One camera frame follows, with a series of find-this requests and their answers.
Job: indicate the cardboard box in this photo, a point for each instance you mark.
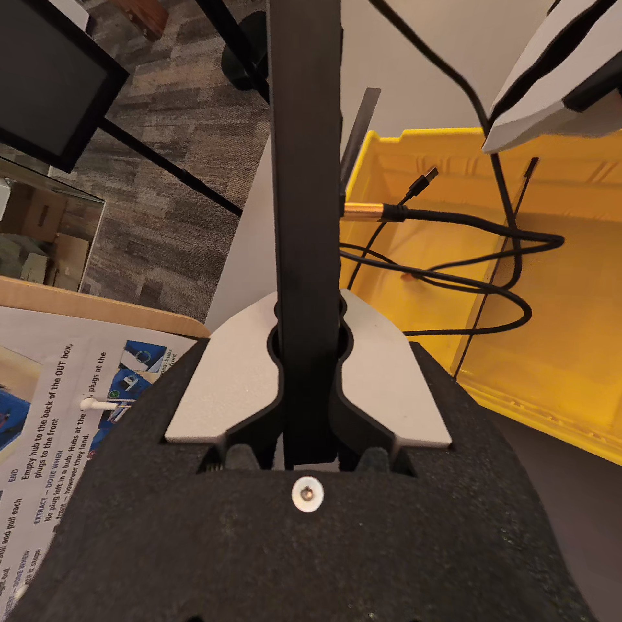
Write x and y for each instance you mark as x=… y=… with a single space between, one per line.
x=34 y=214

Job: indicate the black multi-port usb hub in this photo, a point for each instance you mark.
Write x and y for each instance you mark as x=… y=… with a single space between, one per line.
x=306 y=194

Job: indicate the wooden post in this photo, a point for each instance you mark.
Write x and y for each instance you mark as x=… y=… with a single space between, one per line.
x=146 y=19

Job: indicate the black partition panel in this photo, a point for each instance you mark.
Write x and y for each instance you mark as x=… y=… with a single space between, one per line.
x=48 y=73

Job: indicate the black pole stand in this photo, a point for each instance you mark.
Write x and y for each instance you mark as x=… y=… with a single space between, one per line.
x=243 y=63

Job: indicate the black bin divider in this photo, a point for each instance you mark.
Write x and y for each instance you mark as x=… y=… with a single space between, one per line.
x=530 y=167

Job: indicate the printed instruction sheet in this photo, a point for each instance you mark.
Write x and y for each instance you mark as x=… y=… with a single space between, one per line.
x=48 y=388

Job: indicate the yellow plastic bin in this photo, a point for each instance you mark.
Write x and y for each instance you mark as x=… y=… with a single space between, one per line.
x=559 y=316

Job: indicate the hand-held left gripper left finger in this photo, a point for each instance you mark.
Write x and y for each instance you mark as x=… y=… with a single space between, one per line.
x=228 y=384

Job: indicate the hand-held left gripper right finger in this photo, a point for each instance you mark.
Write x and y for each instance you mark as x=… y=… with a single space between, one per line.
x=388 y=384

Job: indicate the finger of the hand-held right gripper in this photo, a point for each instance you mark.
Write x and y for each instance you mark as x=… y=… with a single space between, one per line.
x=534 y=111
x=544 y=29

